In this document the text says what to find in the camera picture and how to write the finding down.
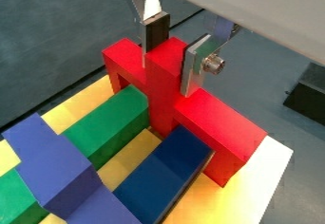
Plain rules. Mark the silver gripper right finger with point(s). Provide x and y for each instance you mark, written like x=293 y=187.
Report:
x=201 y=57

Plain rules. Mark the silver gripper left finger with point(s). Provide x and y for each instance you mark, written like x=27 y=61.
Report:
x=153 y=23

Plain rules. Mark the red three-legged block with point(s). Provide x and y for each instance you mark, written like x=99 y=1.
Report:
x=154 y=72

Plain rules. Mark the yellow base board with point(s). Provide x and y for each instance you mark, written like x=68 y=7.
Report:
x=238 y=203

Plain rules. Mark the black block holder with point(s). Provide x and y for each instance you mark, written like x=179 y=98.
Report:
x=306 y=98

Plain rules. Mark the green long block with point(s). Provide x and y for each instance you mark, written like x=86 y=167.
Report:
x=100 y=133

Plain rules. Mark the blue long block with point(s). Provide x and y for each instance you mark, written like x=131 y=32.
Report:
x=151 y=189

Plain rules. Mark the purple cross block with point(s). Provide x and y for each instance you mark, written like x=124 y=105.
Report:
x=60 y=176

